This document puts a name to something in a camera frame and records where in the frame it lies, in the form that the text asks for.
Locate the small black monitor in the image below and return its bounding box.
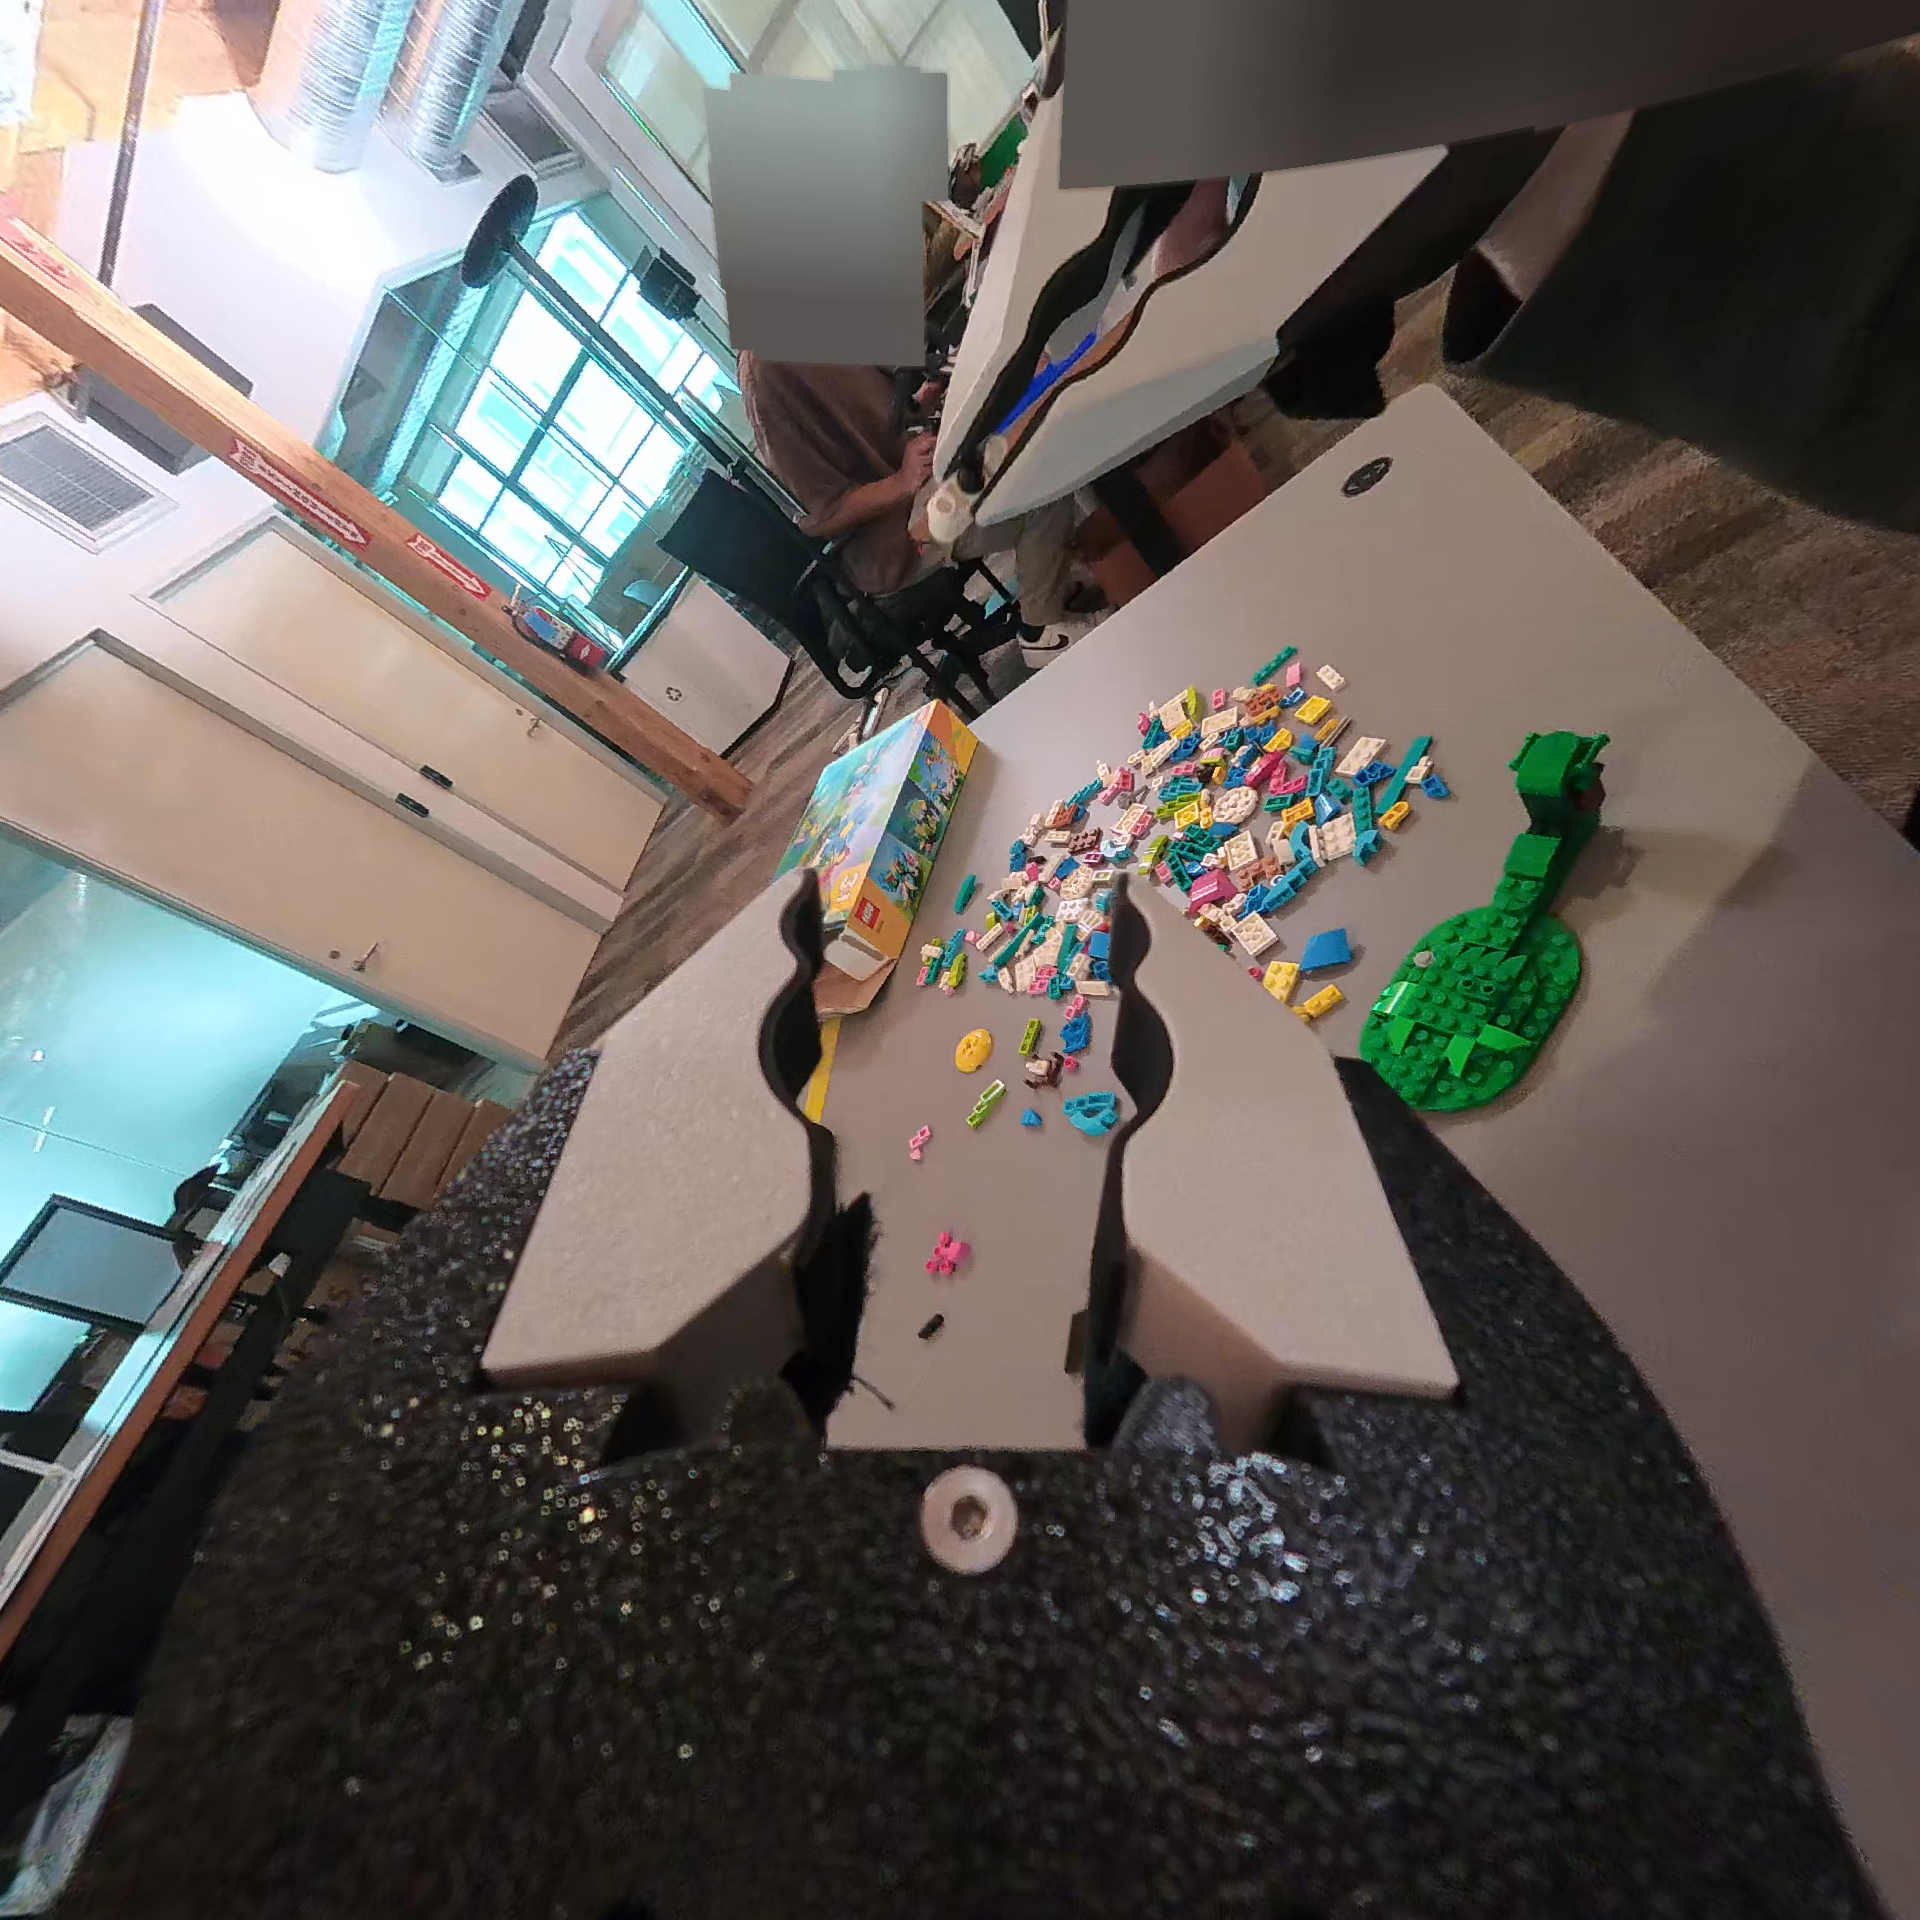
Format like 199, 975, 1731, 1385
0, 1191, 206, 1412

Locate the white double door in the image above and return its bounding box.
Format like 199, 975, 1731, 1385
0, 511, 666, 1057

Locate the pile of pastel toy bricks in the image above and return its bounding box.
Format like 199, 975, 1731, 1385
896, 644, 1461, 1168

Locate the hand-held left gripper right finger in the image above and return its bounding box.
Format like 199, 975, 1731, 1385
1070, 869, 1461, 1450

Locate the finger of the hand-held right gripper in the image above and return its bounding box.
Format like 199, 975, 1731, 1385
928, 87, 1149, 504
966, 143, 1456, 530

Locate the green brick base build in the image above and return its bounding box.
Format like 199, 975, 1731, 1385
1357, 727, 1612, 1118

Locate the brown wooden desk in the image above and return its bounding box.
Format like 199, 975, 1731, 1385
0, 1084, 363, 1652

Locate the wooden support post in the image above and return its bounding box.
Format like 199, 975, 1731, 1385
0, 223, 751, 819

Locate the stack of cardboard boxes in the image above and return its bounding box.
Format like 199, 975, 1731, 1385
328, 1064, 520, 1202

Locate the colourful toy set box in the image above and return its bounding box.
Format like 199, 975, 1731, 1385
772, 696, 983, 1020

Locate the silver air duct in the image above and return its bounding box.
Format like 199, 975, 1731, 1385
250, 0, 520, 174

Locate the black wall speaker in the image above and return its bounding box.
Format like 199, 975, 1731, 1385
75, 308, 257, 473

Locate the large grid window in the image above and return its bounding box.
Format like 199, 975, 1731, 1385
363, 211, 751, 605

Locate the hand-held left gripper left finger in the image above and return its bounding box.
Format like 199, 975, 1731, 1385
477, 869, 881, 1450

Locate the white recycling bin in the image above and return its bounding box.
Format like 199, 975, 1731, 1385
616, 581, 797, 754

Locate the black mesh chair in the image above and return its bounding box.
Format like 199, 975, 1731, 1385
662, 466, 993, 712

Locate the black floor lamp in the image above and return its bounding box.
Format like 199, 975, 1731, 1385
453, 174, 708, 321

